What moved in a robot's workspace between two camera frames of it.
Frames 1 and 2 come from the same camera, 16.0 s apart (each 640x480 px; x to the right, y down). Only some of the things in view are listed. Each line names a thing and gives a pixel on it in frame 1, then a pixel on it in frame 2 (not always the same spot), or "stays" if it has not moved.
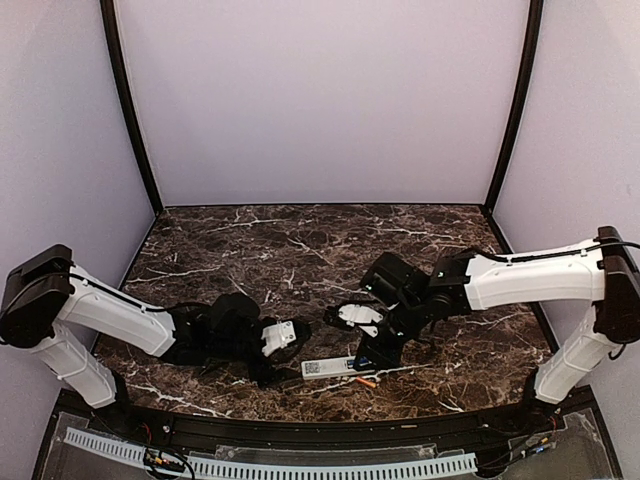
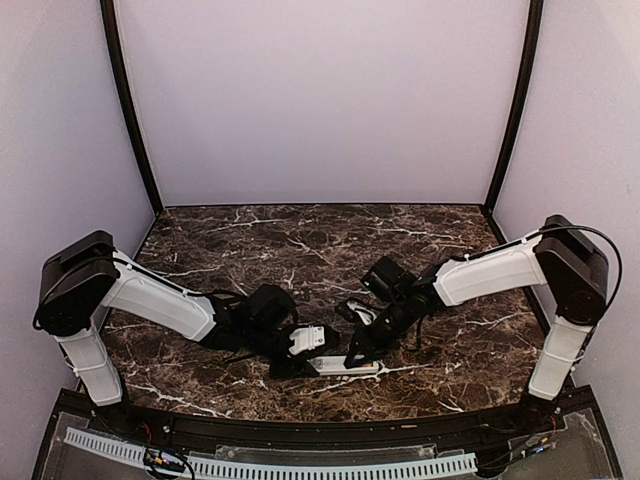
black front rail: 327,434 stays
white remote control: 330,367 stays
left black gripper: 266,375 to 294,368
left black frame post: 128,100 stays
